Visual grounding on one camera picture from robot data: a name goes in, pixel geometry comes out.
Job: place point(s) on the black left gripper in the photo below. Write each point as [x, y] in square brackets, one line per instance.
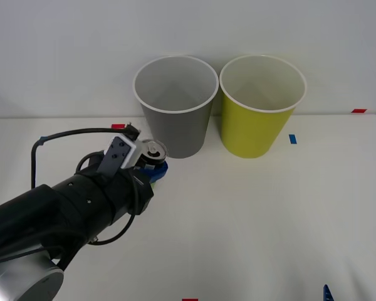
[128, 194]

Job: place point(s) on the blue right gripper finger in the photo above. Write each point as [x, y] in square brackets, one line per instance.
[327, 294]

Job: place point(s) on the black drink can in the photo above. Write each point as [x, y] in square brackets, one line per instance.
[155, 152]

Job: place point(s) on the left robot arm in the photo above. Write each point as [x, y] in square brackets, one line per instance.
[59, 213]

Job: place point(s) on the grey plastic waste bin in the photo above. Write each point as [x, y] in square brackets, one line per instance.
[178, 131]

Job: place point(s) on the yellow-green plastic waste bin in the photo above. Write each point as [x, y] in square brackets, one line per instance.
[253, 131]

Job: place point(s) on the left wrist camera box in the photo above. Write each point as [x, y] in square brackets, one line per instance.
[120, 153]

